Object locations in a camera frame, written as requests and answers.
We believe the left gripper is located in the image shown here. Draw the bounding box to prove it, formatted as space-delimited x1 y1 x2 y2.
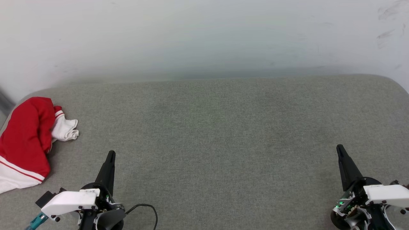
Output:
41 150 126 230

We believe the teal camera cable connector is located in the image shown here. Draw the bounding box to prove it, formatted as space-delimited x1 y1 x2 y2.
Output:
25 212 49 230

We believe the thin black cable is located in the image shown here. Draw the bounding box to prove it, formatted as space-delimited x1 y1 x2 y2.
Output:
125 204 158 230

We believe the red and white shirt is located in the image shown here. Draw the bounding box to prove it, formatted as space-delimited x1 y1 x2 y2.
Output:
0 97 79 194

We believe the dark grey metal bar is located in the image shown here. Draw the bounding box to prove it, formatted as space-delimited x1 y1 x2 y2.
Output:
0 88 16 117

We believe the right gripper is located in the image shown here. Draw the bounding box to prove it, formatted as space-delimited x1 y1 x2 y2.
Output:
334 144 409 230

